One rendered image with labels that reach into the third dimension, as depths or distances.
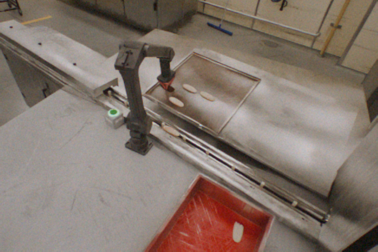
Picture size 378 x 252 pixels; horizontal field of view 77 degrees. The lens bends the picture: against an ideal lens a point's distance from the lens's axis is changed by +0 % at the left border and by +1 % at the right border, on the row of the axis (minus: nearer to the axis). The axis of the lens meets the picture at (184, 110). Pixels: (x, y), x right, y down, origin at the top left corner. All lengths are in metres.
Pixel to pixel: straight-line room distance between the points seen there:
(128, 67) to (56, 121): 0.70
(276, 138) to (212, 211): 0.48
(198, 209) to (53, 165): 0.67
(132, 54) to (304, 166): 0.88
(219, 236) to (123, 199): 0.40
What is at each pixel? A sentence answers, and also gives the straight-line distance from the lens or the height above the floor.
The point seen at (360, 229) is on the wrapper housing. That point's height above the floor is 1.17.
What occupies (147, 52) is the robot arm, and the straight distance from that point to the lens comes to 0.89.
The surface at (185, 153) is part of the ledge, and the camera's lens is 1.14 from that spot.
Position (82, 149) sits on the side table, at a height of 0.82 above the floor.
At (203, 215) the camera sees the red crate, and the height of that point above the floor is 0.82.
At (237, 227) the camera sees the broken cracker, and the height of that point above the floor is 0.83.
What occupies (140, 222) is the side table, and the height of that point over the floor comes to 0.82.
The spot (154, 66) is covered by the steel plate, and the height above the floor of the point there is 0.82.
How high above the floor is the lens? 1.75
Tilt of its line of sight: 41 degrees down
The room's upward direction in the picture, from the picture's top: 6 degrees clockwise
